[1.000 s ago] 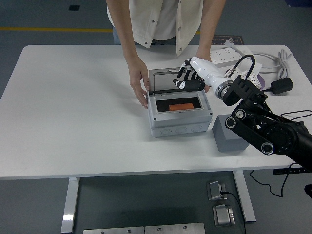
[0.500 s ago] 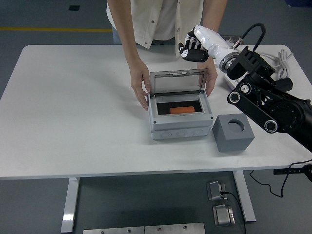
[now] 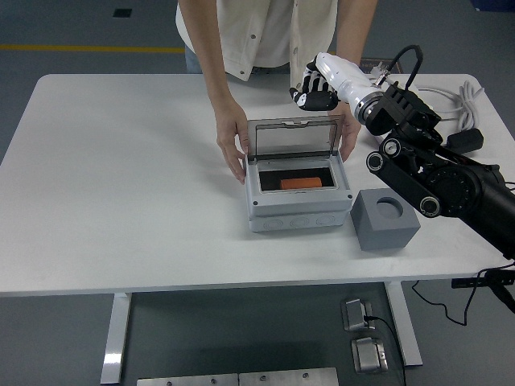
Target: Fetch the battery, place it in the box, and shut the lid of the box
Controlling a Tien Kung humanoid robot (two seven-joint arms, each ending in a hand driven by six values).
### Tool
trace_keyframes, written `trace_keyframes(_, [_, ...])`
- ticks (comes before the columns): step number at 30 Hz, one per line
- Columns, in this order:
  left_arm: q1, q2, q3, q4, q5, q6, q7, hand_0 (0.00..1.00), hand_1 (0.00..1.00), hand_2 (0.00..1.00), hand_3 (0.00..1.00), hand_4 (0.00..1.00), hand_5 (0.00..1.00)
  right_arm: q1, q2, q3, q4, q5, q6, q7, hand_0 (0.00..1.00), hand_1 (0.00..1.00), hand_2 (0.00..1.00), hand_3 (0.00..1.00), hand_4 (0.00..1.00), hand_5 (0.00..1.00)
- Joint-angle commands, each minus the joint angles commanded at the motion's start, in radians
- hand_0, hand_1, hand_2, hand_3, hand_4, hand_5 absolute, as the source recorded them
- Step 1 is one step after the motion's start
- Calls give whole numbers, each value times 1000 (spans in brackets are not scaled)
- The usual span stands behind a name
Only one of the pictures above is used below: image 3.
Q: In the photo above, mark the person's left hand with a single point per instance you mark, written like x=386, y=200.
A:
x=352, y=132

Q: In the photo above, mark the person's right hand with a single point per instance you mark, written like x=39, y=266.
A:
x=231, y=136

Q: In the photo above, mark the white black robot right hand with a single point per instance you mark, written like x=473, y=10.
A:
x=346, y=78

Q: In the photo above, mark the smoky transparent box lid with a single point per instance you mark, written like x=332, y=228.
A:
x=293, y=136

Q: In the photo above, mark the orange cylindrical battery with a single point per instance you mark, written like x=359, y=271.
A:
x=301, y=183

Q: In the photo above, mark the grey plastic junction box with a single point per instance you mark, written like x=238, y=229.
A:
x=297, y=205

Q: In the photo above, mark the person's right forearm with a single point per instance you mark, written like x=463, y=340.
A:
x=217, y=80

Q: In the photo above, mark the person's left forearm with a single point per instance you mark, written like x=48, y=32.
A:
x=354, y=32

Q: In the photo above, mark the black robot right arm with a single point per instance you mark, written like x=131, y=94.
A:
x=462, y=189

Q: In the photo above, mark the metal floor socket box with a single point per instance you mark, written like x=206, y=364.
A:
x=356, y=313
x=368, y=356

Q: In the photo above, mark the brown floor sign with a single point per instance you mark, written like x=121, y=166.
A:
x=396, y=68

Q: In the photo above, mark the person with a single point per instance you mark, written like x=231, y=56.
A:
x=261, y=32

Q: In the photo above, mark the grey block with round hole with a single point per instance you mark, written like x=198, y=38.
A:
x=382, y=233

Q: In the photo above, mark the black power adapter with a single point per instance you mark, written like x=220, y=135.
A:
x=466, y=140

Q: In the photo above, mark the black floor hatch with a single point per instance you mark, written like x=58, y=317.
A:
x=122, y=13

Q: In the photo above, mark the blue object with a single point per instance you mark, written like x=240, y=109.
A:
x=495, y=4

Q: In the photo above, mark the yellow floor tape line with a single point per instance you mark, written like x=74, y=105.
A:
x=80, y=48

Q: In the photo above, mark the black table control panel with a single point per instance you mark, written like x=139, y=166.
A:
x=462, y=282

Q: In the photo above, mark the white table leg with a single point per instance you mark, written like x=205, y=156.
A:
x=116, y=337
x=404, y=321

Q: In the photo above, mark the metal floor plate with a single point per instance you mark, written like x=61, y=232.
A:
x=289, y=378
x=185, y=381

